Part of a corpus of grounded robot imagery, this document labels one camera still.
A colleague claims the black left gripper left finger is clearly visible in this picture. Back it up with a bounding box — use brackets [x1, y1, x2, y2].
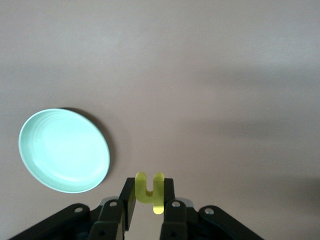
[7, 177, 138, 240]

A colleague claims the yellow lowercase letter h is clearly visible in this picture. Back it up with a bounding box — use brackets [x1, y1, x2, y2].
[134, 171, 165, 215]

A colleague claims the green plate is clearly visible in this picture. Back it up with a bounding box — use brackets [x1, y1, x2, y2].
[18, 108, 111, 194]

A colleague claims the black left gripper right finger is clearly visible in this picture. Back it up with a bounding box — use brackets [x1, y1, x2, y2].
[159, 177, 266, 240]

